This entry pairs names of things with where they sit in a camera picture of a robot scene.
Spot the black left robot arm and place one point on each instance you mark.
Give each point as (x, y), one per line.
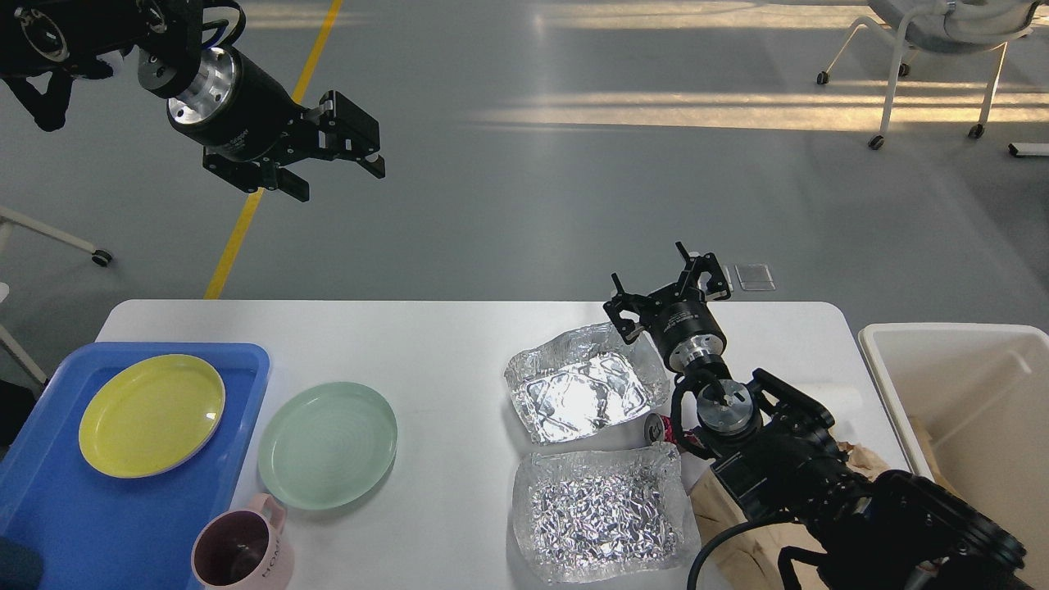
(47, 45)

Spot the pink mug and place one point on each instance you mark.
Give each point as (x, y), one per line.
(245, 549)

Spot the blue plastic tray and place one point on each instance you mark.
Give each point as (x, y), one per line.
(93, 531)

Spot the white chair at left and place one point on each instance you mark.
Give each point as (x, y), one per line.
(10, 219)

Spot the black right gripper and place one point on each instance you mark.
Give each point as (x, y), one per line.
(681, 326)

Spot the brown paper bag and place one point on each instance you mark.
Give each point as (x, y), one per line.
(749, 560)

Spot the upper aluminium foil tray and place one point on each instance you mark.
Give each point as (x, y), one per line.
(583, 381)

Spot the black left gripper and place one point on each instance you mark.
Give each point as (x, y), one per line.
(251, 128)

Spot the white bar on floor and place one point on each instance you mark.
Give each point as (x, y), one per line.
(1021, 150)

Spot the lower aluminium foil tray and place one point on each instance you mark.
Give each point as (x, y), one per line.
(581, 517)

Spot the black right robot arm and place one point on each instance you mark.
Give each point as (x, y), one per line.
(771, 449)

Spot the aluminium foil tray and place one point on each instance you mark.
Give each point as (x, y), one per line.
(583, 381)
(581, 517)

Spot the white office chair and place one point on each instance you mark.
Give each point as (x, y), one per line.
(950, 28)

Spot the yellow plate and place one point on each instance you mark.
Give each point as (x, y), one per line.
(152, 417)

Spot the light green plate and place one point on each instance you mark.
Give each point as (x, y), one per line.
(328, 446)

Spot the white plastic bin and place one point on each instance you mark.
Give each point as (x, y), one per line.
(969, 403)

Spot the crushed red soda can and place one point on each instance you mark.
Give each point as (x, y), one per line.
(658, 429)

